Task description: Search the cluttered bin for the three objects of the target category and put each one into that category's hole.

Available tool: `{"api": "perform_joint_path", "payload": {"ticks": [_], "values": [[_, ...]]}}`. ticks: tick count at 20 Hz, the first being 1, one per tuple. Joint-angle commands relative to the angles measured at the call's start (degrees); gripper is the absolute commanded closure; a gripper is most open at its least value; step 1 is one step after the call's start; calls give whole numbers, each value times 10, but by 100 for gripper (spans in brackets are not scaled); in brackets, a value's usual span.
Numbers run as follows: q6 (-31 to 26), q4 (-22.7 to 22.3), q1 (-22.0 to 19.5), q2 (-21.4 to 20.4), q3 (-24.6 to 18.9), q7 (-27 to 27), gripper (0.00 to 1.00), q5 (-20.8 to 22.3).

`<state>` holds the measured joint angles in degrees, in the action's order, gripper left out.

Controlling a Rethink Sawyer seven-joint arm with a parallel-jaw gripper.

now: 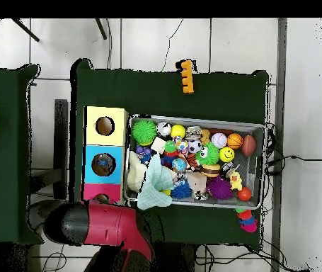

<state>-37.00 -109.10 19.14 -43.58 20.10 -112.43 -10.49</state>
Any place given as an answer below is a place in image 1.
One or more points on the wooden box with three holes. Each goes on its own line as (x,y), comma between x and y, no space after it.
(119,139)

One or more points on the clear mesh bin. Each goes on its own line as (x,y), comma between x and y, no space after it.
(143,199)

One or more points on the cream muslin cloth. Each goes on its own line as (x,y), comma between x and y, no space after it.
(136,174)

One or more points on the small orange basketball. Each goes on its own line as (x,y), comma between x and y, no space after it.
(235,140)

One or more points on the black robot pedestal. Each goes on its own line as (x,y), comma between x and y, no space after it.
(175,260)

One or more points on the white baseball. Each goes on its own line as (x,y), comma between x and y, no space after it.
(219,140)

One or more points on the grey floor strip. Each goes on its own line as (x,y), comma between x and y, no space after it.
(282,85)

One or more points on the green spiky ball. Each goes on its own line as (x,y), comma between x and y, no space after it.
(208,154)
(144,132)

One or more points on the purple spiky toy with eyes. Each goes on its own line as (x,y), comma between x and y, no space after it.
(220,188)

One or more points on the clear plastic packet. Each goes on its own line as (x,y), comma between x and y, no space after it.
(104,165)

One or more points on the black can with silver top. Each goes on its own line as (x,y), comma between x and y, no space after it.
(228,166)

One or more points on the mint green cloth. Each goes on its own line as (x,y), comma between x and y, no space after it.
(156,187)

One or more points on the dark green tablecloth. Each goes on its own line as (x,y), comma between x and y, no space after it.
(13,141)
(149,96)

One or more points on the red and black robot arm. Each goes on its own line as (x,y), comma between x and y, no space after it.
(109,224)

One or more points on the yellow smiley ball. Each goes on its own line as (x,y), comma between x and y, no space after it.
(226,154)

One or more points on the plain wooden cube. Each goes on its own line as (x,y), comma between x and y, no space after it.
(196,181)

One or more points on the yellow duck toy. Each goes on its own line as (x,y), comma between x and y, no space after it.
(235,181)

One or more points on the orange plastic comb toy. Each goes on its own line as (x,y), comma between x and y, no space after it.
(188,76)

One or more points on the black tripod leg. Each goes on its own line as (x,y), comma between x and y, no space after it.
(101,28)
(25,29)

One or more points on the toy hamburger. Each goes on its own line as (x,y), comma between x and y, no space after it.
(210,170)

